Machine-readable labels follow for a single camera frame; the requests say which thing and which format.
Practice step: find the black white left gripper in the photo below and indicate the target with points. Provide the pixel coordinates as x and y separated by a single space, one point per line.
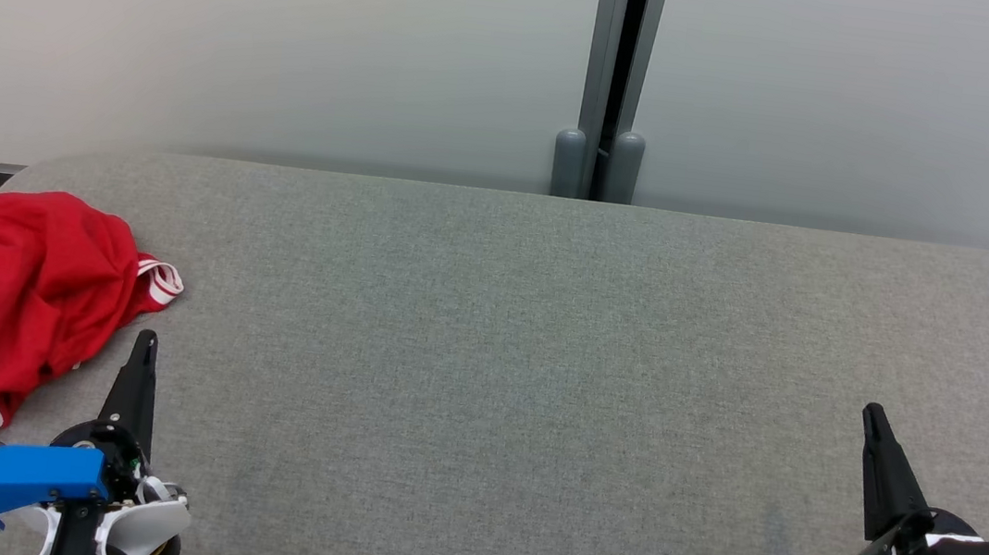
150 518

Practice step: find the grey felt table cover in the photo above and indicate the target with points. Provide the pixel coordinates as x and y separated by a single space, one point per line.
491 389

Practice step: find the blue left camera mount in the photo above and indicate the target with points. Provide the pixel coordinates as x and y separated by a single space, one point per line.
24 480

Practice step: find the grey partition post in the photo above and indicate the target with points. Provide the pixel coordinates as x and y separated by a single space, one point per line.
611 67

